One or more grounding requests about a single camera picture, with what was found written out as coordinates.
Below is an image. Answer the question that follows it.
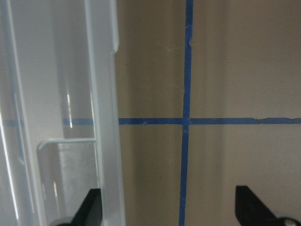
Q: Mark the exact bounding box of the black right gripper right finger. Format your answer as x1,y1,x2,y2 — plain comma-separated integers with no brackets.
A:
235,186,301,226

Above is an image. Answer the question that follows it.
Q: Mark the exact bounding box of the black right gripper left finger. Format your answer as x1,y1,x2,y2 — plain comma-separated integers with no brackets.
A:
53,188,103,226

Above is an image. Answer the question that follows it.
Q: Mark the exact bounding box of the clear plastic box lid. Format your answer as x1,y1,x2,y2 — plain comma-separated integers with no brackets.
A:
0,0,126,226

